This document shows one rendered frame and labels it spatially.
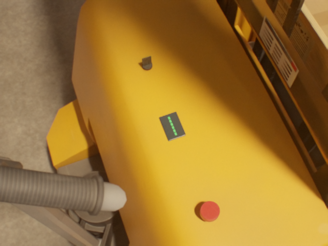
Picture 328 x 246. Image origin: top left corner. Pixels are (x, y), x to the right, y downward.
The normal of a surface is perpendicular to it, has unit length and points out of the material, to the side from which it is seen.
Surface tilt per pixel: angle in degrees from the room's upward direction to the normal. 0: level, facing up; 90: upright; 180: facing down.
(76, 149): 22
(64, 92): 0
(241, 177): 0
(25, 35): 0
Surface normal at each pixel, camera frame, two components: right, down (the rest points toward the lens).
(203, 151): -0.02, -0.41
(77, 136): -0.37, -0.26
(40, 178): 0.41, -0.70
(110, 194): 0.37, -0.34
